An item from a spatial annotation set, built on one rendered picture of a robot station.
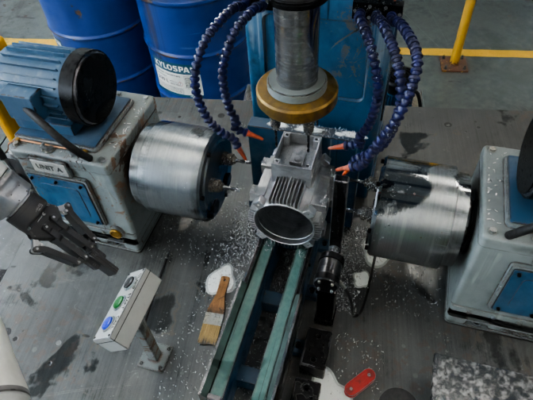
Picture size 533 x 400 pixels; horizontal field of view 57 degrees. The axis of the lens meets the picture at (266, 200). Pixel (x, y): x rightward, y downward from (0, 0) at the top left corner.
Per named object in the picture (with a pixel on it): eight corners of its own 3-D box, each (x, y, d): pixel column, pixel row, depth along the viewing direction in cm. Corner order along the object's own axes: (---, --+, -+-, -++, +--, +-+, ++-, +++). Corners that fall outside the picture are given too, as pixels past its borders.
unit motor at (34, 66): (58, 144, 158) (-3, 21, 126) (151, 160, 150) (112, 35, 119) (9, 203, 142) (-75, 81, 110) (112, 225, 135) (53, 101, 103)
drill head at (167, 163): (138, 158, 156) (116, 93, 137) (248, 177, 148) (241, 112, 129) (100, 217, 140) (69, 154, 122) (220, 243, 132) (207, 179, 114)
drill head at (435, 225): (347, 195, 141) (354, 128, 123) (499, 222, 132) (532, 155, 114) (330, 267, 126) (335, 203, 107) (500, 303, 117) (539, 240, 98)
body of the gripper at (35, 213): (12, 216, 91) (54, 245, 95) (38, 182, 96) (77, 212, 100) (-2, 225, 96) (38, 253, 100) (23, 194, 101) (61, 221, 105)
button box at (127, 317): (145, 284, 115) (128, 271, 112) (162, 279, 110) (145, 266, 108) (110, 352, 104) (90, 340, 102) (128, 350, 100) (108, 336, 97)
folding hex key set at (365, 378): (350, 401, 115) (350, 398, 114) (340, 390, 117) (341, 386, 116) (377, 378, 118) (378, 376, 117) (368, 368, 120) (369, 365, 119)
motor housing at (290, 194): (270, 186, 144) (267, 138, 130) (335, 198, 140) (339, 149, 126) (250, 240, 132) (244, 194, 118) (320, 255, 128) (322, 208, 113)
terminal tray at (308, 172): (283, 151, 132) (282, 130, 126) (322, 157, 130) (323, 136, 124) (270, 182, 124) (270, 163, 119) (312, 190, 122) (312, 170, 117)
